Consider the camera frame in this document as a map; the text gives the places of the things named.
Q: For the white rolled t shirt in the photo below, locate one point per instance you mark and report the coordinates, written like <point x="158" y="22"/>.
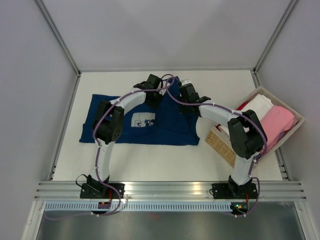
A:
<point x="260" y="104"/>

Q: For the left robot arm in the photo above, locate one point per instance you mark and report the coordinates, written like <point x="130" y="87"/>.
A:
<point x="109" y="122"/>

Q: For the purple rolled t shirt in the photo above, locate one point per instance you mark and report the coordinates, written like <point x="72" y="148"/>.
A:
<point x="281" y="135"/>

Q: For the wicker basket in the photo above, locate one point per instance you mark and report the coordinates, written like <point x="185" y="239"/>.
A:
<point x="220" y="141"/>

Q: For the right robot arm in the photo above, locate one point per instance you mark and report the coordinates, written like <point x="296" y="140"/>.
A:
<point x="246" y="133"/>

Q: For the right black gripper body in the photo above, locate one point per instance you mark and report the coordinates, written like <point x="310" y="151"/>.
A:
<point x="183" y="109"/>

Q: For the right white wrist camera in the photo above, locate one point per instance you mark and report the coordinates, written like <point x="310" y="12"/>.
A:
<point x="185" y="82"/>

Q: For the blue t shirt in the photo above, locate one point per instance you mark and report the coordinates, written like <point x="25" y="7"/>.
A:
<point x="144" y="125"/>

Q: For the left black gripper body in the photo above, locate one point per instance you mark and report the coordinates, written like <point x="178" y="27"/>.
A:
<point x="156" y="100"/>

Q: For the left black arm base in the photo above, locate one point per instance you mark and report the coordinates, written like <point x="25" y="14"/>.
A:
<point x="89" y="192"/>

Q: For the white slotted cable duct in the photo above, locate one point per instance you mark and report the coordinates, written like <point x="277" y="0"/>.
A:
<point x="138" y="206"/>

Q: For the pink rolled t shirt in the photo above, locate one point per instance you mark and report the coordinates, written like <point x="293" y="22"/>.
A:
<point x="276" y="121"/>

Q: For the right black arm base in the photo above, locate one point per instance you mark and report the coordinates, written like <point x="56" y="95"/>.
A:
<point x="224" y="191"/>

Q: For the red rolled t shirt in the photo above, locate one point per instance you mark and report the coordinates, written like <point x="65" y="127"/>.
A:
<point x="221" y="128"/>

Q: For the aluminium frame rail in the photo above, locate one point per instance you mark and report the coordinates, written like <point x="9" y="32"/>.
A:
<point x="270" y="191"/>

